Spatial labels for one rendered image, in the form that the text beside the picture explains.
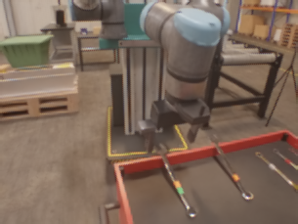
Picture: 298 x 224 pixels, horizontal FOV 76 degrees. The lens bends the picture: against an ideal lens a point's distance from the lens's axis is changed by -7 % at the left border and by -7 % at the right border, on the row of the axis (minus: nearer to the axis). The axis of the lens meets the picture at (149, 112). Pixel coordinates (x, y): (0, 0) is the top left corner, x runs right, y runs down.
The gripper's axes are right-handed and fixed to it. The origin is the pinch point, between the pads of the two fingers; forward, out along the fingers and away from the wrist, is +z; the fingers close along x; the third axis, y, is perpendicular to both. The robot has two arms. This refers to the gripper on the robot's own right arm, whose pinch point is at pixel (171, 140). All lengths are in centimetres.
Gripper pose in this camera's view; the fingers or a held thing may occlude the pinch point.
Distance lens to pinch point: 59.0
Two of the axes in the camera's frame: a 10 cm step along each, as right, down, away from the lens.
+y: -3.3, -6.3, 7.1
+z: -0.9, 7.7, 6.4
